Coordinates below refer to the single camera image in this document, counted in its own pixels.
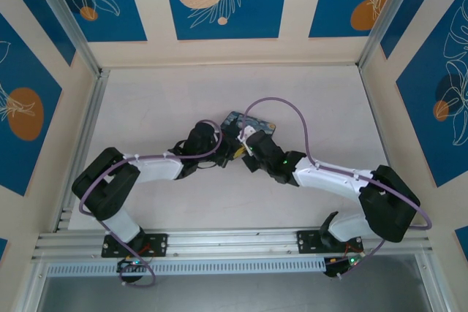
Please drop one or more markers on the aluminium table side rail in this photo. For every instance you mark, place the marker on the aluminium table side rail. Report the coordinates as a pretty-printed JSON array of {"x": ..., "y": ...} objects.
[{"x": 82, "y": 151}]

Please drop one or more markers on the starry night print tin box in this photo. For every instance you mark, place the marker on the starry night print tin box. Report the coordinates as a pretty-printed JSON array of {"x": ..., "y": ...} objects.
[{"x": 263, "y": 125}]

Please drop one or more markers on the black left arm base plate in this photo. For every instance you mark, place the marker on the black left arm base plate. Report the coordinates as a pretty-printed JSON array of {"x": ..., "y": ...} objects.
[{"x": 161, "y": 244}]

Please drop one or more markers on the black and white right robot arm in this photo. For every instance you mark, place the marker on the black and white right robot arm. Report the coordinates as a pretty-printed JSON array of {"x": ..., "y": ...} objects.
[{"x": 387, "y": 202}]

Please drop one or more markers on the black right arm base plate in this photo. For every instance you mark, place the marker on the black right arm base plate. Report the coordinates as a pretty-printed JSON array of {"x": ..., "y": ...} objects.
[{"x": 307, "y": 242}]

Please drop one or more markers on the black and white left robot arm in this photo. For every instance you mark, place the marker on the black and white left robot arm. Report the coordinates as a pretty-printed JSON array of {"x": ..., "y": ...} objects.
[{"x": 102, "y": 188}]

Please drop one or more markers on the grey metal panel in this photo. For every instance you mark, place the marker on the grey metal panel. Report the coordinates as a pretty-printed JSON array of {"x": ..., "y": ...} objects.
[{"x": 237, "y": 295}]

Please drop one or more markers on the long aluminium base rail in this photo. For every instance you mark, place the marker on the long aluminium base rail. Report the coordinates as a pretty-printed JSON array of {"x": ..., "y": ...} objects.
[{"x": 226, "y": 240}]

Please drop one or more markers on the aluminium frame corner post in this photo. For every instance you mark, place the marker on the aluminium frame corner post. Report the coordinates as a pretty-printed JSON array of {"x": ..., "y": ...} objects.
[
  {"x": 384, "y": 16},
  {"x": 66, "y": 16}
]

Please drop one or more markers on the aluminium frame upright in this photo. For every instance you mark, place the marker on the aluminium frame upright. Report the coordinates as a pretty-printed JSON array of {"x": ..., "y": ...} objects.
[
  {"x": 437, "y": 290},
  {"x": 31, "y": 290}
]

